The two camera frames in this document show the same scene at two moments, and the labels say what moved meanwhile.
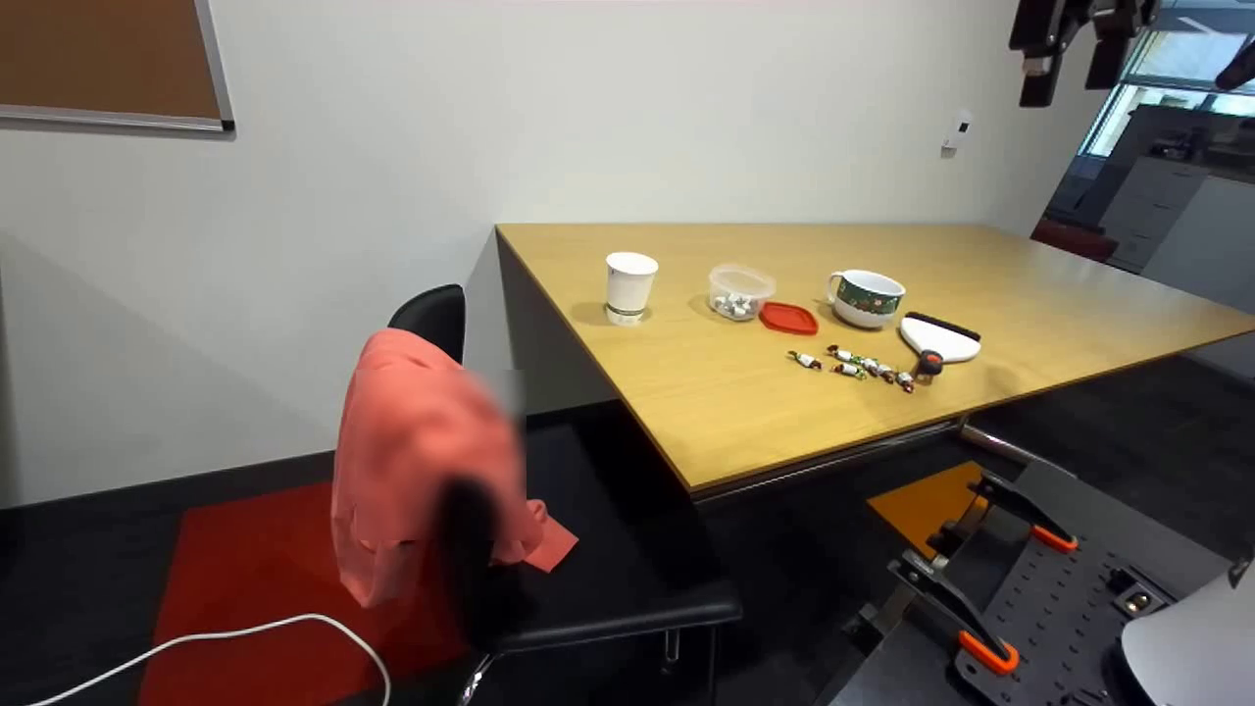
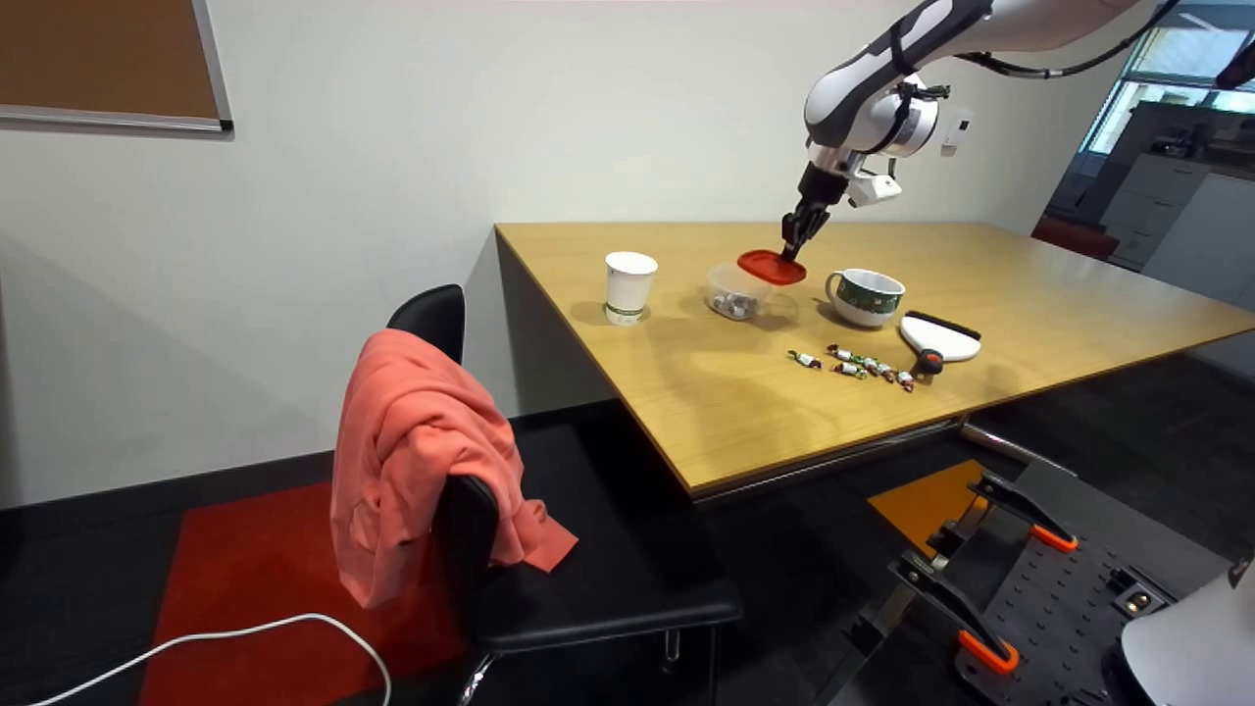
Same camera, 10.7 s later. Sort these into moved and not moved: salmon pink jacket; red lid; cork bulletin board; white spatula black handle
Moved: red lid
Not moved: cork bulletin board; salmon pink jacket; white spatula black handle
